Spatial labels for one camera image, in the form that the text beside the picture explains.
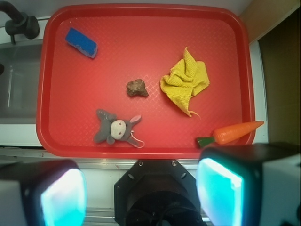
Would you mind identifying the yellow crumpled cloth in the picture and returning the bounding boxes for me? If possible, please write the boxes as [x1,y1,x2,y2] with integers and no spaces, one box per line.
[159,48,210,118]

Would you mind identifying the blue sponge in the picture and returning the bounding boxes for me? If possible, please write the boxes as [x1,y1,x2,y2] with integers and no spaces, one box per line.
[65,27,98,59]

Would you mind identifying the red plastic tray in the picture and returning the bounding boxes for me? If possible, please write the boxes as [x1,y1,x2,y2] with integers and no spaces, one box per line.
[36,4,255,159]

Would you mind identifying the steel sink basin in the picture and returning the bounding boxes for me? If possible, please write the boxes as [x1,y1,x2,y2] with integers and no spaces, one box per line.
[0,40,42,124]

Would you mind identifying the dark sink faucet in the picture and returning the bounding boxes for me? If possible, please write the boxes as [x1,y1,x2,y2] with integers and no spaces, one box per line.
[0,0,40,45]

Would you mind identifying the grey plush bunny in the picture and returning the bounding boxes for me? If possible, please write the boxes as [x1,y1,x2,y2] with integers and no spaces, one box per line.
[94,109,145,148]

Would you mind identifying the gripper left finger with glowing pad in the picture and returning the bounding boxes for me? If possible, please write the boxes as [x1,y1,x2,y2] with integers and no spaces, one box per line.
[0,160,87,226]

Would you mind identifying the brown rock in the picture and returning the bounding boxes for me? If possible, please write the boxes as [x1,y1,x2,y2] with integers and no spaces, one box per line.
[126,79,149,97]

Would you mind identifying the orange toy carrot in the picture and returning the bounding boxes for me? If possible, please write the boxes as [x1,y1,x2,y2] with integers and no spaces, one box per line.
[196,121,264,148]

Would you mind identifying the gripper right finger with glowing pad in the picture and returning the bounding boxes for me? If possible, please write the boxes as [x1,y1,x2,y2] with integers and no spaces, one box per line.
[196,143,301,226]

